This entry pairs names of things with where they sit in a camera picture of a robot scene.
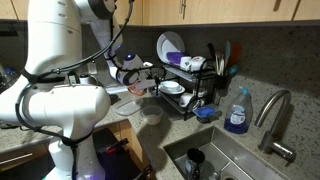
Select clear plastic container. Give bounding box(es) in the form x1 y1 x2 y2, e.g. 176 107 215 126
141 105 164 126

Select stainless steel sink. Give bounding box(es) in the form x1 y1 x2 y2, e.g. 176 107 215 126
163 125 291 180

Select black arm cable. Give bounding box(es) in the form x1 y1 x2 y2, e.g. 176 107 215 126
14 0 158 180

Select clear plastic lid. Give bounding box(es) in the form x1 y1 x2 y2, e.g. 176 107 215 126
114 99 145 117

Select white thermos black handle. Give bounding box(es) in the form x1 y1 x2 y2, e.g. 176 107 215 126
79 73 93 86

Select red spatula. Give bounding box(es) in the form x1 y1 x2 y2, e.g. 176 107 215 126
229 42 242 68

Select wooden spoon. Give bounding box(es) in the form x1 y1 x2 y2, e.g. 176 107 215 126
214 53 222 76

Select plain white mug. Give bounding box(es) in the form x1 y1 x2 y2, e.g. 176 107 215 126
179 55 193 71

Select purple bowl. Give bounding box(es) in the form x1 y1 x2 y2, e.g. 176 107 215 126
165 51 186 67

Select white ceramic cup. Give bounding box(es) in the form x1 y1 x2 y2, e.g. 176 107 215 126
188 55 207 73

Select metal drawer handle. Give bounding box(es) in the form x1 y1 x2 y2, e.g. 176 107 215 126
0 153 34 166

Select black utensil holder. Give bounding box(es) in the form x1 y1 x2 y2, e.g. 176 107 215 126
214 73 233 91

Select black round cap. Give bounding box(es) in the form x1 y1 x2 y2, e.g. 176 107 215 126
109 94 122 103

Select black spatula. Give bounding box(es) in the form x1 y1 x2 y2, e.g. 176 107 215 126
207 42 217 65

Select large white round plate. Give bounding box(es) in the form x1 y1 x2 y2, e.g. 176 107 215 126
156 31 186 64

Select white paper sheet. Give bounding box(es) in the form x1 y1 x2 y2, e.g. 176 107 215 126
104 84 130 95

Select teal spatula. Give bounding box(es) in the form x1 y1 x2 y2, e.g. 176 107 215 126
223 39 232 68

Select white wall outlet plate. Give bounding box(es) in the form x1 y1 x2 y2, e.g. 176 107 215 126
87 62 98 76

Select blue sponge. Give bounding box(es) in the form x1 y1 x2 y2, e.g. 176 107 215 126
195 106 215 118
192 103 224 124

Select steel kitchen faucet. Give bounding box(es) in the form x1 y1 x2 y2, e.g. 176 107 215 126
254 89 297 164

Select metal cabinet handle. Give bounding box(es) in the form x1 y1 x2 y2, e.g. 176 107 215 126
178 0 187 20

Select black cup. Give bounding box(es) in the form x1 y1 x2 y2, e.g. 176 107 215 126
184 147 206 180

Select teal utensil handle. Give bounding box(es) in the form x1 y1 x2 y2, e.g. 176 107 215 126
228 64 240 77

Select red black clamp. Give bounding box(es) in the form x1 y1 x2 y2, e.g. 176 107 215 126
104 138 129 155

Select white shallow plate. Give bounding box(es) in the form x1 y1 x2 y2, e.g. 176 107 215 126
158 83 186 96

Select wooden base cabinet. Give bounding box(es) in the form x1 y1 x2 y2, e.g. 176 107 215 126
0 119 148 180

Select blue dish soap bottle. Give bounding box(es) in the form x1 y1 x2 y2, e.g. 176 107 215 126
223 86 254 135

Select black wire dish rack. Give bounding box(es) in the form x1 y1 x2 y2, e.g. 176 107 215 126
153 58 218 122

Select white mug yellow print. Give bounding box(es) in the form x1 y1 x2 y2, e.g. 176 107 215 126
178 92 195 108

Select wooden wall cabinets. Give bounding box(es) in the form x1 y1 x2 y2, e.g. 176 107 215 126
0 0 320 27

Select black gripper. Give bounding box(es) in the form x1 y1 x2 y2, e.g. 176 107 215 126
143 65 162 84

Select grey plastic drip tray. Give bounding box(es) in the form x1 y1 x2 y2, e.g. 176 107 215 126
159 92 188 114
163 64 201 83

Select wooden spatula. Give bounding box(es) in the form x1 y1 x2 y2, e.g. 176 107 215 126
219 54 226 77

